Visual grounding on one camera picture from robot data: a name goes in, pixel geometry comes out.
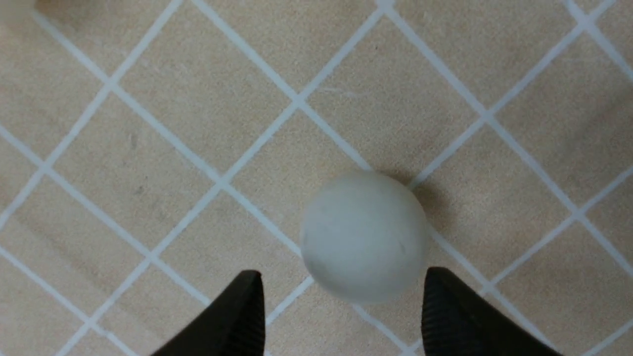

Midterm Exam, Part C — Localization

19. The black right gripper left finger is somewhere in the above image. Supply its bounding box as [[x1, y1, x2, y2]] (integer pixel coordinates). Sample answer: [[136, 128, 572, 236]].
[[154, 270, 266, 356]]

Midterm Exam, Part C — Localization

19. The white ping-pong ball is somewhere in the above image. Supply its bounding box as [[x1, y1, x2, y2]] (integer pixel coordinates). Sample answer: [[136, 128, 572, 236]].
[[299, 171, 430, 305]]

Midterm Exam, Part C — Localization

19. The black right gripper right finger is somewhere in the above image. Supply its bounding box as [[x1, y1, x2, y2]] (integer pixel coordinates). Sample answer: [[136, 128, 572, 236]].
[[421, 267, 559, 356]]

